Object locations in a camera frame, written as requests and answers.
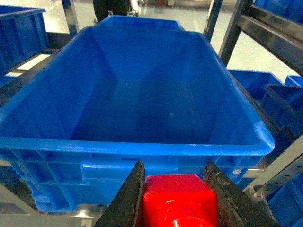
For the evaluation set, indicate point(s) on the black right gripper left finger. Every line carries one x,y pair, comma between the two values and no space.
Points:
126,209

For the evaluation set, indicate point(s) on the red toy block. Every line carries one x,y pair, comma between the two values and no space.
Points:
179,200

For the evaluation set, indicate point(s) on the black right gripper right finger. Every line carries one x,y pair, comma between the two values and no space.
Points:
235,208

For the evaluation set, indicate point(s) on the large blue target bin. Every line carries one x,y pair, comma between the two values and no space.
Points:
115,96

